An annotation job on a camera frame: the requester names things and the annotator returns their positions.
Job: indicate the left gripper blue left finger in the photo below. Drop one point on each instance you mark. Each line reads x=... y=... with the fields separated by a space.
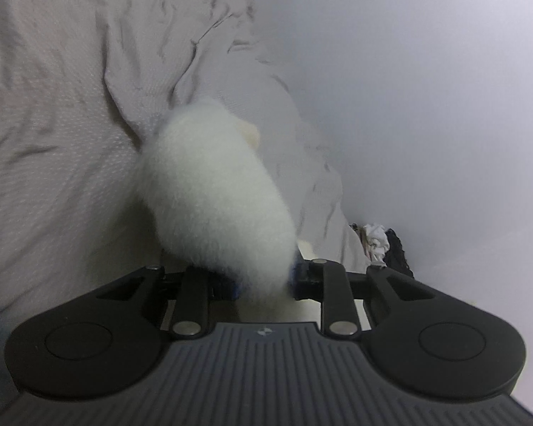
x=202 y=298

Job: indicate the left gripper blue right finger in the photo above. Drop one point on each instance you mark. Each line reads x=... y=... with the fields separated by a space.
x=335 y=289

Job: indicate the cream blue striped sweater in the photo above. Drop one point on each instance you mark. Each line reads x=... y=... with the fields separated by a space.
x=216 y=206

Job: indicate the black clothes pile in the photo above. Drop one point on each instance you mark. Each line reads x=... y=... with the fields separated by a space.
x=395 y=256

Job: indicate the white crumpled cloth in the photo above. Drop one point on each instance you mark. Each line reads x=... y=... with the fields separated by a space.
x=375 y=242

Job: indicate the grey bed sheet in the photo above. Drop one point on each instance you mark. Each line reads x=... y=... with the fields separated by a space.
x=83 y=85

